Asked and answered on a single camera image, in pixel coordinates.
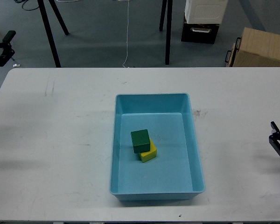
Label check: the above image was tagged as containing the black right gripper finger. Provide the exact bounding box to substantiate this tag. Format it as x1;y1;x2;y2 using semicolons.
269;121;280;156

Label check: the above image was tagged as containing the yellow wooden cube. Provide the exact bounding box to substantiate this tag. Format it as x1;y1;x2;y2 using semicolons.
138;139;157;162

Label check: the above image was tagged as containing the green wooden cube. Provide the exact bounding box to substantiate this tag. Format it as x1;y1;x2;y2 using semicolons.
131;129;150;154

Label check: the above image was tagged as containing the black storage box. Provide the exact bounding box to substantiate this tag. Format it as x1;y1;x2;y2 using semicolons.
181;20;220;44

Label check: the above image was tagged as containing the light blue plastic bin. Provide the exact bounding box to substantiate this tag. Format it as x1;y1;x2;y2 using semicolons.
110;93;205;201

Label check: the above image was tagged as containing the black table leg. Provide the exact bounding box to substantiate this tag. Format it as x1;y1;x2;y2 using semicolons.
159;0;167;32
37;0;61;68
49;0;69;35
165;0;173;65

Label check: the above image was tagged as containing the black table leg right rear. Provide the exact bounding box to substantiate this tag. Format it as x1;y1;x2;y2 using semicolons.
159;0;167;32

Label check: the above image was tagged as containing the black table leg left rear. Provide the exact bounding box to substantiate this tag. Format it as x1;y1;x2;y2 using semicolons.
49;0;69;35

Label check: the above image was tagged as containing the white hanging cable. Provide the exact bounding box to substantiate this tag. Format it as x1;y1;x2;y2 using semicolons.
122;0;134;69

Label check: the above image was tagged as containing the black floor cable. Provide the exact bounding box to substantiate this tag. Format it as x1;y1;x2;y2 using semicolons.
14;0;40;11

